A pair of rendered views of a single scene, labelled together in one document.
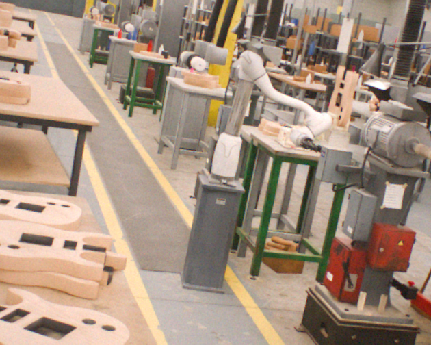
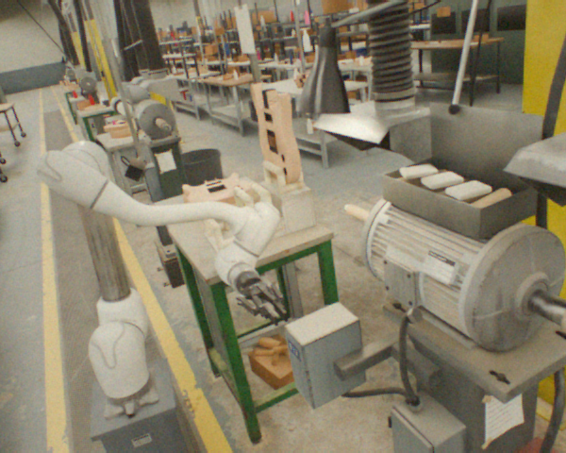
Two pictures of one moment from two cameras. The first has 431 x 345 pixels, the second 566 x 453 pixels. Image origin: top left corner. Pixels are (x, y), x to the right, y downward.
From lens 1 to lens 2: 3.77 m
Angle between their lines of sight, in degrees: 15
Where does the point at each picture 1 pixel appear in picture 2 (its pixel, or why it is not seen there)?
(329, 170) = (323, 381)
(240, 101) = (97, 242)
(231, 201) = (161, 430)
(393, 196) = (503, 412)
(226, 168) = (123, 384)
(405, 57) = (394, 40)
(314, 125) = (249, 239)
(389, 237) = not seen: outside the picture
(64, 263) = not seen: outside the picture
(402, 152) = (511, 325)
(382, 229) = not seen: outside the picture
